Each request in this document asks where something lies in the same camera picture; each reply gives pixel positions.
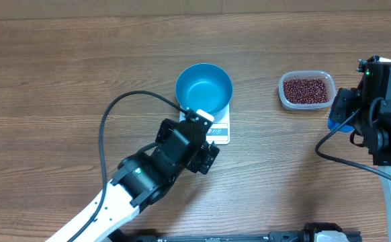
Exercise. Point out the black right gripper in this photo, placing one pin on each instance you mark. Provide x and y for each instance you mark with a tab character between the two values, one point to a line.
341	105

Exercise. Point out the teal blue bowl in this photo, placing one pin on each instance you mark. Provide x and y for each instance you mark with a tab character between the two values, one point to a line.
204	86

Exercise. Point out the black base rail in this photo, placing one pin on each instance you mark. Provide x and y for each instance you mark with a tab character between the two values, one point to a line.
310	233

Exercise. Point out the clear plastic container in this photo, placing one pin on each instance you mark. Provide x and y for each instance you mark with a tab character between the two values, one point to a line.
307	75

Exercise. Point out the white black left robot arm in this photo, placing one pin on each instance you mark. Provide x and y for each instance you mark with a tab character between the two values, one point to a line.
144	178

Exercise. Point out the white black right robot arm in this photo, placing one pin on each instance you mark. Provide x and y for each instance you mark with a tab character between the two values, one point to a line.
368	107

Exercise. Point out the white digital kitchen scale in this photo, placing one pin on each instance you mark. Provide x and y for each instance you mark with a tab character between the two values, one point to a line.
219	131

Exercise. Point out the blue plastic measuring scoop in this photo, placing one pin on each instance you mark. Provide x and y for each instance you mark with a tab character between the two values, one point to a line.
338	126

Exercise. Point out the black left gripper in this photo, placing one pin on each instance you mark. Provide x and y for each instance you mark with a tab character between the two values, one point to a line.
204	160

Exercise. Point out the red adzuki beans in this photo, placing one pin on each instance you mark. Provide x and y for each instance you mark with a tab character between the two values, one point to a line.
305	91

